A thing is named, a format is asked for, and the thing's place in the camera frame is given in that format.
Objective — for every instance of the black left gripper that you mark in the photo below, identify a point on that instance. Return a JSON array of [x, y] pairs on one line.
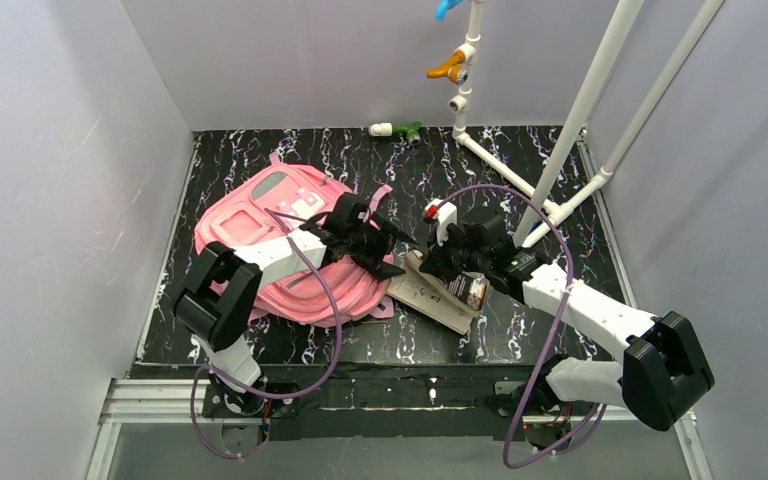
[[367, 240]]

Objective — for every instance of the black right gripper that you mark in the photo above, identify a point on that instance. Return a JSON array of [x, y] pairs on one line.
[[450, 253]]

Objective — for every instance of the black gold cover book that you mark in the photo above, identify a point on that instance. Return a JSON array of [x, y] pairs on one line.
[[452, 304]]

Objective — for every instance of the pink student backpack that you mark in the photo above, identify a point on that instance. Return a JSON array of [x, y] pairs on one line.
[[299, 191]]

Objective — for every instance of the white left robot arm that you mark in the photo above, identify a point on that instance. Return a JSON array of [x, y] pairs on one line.
[[219, 291]]

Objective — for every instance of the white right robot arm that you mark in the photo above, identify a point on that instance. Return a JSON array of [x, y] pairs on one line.
[[658, 369]]

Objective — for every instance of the green white pipe fitting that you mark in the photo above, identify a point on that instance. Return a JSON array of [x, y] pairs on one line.
[[409, 131]]

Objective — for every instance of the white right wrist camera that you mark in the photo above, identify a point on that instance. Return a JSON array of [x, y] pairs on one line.
[[439, 215]]

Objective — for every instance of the white pvc pipe frame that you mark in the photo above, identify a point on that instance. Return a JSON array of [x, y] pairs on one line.
[[554, 63]]

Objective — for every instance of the orange tap handle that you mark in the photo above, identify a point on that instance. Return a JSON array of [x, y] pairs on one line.
[[453, 69]]

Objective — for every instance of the aluminium rail frame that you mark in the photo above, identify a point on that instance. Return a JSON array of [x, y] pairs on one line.
[[407, 392]]

